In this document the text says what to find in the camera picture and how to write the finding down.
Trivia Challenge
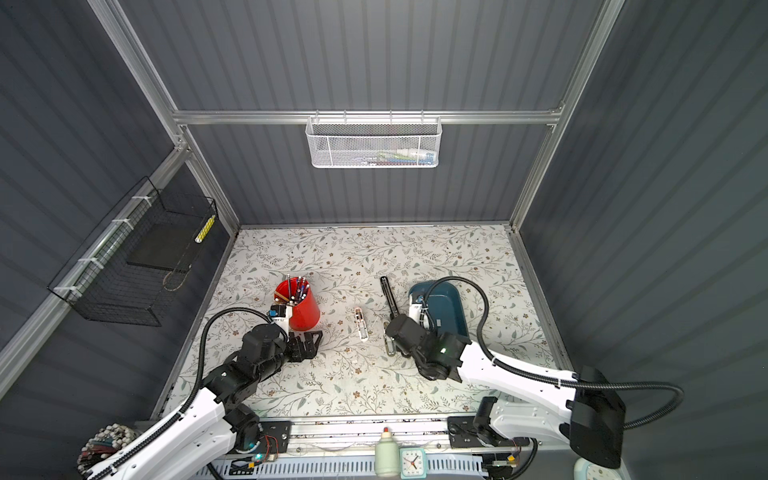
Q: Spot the teal plastic tray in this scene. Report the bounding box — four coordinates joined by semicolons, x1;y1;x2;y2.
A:
408;281;469;337

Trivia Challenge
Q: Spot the black stapler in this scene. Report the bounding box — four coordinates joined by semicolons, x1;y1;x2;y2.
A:
380;276;400;319

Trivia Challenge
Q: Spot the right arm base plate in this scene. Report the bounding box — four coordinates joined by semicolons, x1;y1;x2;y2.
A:
446;416;531;449

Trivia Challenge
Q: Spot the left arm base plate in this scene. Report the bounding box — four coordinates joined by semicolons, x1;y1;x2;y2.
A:
230;421;293;457

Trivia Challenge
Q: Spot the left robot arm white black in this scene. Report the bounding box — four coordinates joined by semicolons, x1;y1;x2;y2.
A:
85;323;323;479

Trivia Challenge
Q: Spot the small teal clock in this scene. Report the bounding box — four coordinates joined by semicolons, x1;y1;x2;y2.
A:
399;447;428;480

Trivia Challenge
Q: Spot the red pen cup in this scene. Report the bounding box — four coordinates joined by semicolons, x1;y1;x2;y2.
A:
273;277;321;332

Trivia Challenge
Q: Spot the black wire side basket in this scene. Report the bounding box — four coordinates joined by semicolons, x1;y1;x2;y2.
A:
48;180;218;327

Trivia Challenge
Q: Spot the white round device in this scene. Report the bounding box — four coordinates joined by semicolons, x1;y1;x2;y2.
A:
573;458;623;480

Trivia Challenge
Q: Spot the white wire wall basket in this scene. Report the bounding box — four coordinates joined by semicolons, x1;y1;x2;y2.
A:
305;118;443;169

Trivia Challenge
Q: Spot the white glue bottle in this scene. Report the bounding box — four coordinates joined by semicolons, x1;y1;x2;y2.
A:
374;427;400;478

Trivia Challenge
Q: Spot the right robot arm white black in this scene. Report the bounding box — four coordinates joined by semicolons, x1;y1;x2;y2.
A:
385;314;626;469

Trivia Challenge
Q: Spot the pink eraser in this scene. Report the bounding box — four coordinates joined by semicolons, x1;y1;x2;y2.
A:
353;307;369;342

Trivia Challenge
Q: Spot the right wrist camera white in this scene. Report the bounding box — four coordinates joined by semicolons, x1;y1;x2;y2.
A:
408;303;429;329

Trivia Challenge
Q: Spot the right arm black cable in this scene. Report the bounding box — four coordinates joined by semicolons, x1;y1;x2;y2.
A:
419;275;685;430

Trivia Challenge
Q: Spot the yellow marker in side basket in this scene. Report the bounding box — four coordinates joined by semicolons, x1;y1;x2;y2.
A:
194;214;217;244

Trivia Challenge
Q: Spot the clear jar of pencils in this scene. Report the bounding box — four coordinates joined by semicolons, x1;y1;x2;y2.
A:
77;423;140;479

